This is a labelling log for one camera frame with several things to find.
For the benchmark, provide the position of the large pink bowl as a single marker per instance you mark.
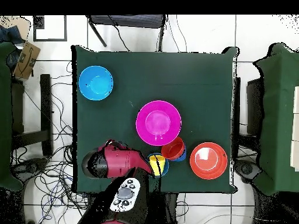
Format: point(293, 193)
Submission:
point(158, 123)

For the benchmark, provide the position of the small orange bowl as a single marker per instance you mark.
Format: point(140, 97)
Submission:
point(172, 149)

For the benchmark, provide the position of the yellow cup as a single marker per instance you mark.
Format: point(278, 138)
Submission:
point(155, 163)

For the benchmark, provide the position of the small light blue bowl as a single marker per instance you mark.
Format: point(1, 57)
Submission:
point(166, 165)

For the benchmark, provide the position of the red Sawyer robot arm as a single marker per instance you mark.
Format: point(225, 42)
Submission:
point(119, 161)

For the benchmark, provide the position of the dark green table cloth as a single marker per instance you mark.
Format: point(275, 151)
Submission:
point(151, 77)

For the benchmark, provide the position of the large light blue bowl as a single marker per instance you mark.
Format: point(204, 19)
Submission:
point(95, 83)

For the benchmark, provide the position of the large orange bowl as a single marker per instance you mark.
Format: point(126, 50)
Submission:
point(208, 161)

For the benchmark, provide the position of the black metal stand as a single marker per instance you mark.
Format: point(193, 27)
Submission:
point(128, 21)

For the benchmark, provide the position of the black box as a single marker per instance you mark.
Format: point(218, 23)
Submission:
point(254, 105)

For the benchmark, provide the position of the green cloth covered table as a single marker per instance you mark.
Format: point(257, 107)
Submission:
point(278, 116)
point(4, 116)

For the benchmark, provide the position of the brown cardboard box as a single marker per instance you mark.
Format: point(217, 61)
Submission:
point(26, 60)

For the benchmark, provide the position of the blue fabric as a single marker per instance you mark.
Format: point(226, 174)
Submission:
point(9, 35)

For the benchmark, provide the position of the black bench frame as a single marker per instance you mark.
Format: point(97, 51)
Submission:
point(45, 105)

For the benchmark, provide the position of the black square frame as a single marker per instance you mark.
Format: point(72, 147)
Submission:
point(38, 22)

